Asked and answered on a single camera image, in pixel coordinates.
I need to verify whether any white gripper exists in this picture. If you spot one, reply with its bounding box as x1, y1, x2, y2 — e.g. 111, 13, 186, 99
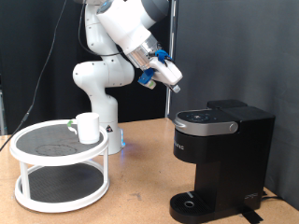
149, 58, 184, 94

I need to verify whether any black Keurig coffee machine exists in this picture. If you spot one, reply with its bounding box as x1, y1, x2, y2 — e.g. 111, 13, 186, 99
169, 0, 299, 211
169, 99, 277, 224

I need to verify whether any white mug green taped handle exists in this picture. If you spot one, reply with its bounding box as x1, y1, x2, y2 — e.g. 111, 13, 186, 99
66, 112, 102, 146

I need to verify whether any white two-tier turntable shelf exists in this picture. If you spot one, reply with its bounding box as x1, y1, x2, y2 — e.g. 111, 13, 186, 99
8, 119, 111, 214

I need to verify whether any black tape strip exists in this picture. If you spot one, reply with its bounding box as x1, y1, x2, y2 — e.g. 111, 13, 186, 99
238, 205, 264, 224

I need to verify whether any black backdrop curtain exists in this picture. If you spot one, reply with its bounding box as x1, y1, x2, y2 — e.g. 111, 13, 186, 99
0, 0, 173, 136

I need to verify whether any blue cable clip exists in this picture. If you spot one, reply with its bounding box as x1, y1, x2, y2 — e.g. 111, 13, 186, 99
154, 49, 174, 65

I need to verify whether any black power cord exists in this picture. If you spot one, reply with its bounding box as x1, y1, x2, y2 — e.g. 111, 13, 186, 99
261, 189, 284, 203

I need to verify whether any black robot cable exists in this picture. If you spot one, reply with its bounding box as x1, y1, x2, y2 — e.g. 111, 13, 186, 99
0, 0, 126, 152

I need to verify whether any gray metal frame post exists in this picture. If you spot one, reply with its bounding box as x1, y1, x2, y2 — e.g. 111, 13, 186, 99
0, 89, 7, 136

